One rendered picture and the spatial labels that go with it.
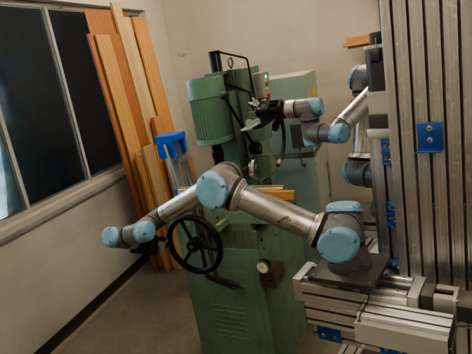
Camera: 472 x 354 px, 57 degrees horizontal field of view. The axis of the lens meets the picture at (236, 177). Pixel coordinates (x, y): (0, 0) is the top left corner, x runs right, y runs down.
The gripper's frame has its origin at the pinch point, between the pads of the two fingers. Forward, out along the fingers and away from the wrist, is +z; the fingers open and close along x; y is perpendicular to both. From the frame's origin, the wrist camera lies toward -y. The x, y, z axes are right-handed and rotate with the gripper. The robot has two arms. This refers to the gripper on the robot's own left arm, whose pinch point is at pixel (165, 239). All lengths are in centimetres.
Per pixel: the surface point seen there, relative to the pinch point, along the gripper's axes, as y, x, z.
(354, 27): -207, 34, 195
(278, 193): -26, 40, 30
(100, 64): -129, -118, 55
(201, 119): -56, 10, 4
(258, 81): -84, 26, 29
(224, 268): 10.6, 12.4, 33.2
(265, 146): -56, 21, 51
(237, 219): -12.0, 24.1, 20.2
